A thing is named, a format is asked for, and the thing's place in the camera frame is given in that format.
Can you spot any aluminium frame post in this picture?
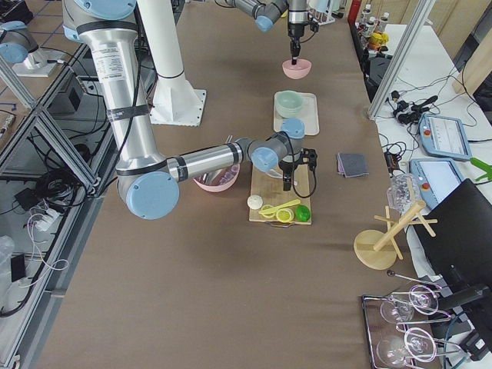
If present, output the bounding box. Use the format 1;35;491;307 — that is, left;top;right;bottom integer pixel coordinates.
367;0;436;121

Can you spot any grey folded cloth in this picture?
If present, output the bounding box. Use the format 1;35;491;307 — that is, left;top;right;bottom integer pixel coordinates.
336;153;369;178

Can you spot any white ceramic spoon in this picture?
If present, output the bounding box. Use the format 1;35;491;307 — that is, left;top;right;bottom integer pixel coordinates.
265;169;283;179

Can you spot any teach pendant tablet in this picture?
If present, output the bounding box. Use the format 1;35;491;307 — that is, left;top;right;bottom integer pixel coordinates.
409;158;464;209
419;114;472;161

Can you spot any green bowl stack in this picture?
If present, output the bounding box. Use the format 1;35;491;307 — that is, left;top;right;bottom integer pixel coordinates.
274;90;304;118

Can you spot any large pink ice bowl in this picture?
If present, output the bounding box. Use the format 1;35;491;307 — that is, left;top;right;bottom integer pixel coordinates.
194;164;240;192

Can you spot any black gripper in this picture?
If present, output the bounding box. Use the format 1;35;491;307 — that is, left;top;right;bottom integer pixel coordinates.
288;22;318;65
278;148;317;191

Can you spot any wooden mug tree stand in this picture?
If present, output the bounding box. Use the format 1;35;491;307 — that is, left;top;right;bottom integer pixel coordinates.
353;180;438;270

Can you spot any small pink bowl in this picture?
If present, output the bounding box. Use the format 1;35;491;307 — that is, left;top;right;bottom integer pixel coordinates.
282;58;312;79

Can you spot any bamboo cutting board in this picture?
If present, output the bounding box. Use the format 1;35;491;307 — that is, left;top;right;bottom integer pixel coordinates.
251;165;313;225

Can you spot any upper lemon slice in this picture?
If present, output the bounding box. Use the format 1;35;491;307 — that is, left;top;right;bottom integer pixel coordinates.
275;208;295;224

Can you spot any black monitor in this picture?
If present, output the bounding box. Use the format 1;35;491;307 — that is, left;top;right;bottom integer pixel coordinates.
415;179;491;287

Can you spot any wine glass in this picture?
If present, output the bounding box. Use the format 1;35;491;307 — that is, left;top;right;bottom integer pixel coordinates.
380;284;438;324
376;327;437;368

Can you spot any metal board handle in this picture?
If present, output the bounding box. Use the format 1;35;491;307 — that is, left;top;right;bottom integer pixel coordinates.
267;221;296;228

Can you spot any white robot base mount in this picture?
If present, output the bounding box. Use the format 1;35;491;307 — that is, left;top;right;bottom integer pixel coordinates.
138;0;207;127

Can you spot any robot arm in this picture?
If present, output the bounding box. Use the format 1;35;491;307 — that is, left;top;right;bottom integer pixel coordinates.
63;1;317;220
225;0;319;65

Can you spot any yellow plastic knife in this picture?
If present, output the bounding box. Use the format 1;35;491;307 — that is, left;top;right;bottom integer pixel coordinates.
271;199;301;210

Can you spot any lemon slice under knife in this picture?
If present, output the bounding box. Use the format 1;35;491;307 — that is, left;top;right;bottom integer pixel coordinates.
259;208;278;219

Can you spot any green lime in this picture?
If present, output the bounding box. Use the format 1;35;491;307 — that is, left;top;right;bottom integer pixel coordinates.
294;204;311;222

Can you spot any cream rabbit tray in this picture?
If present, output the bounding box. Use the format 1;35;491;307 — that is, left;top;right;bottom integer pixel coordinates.
273;92;320;136

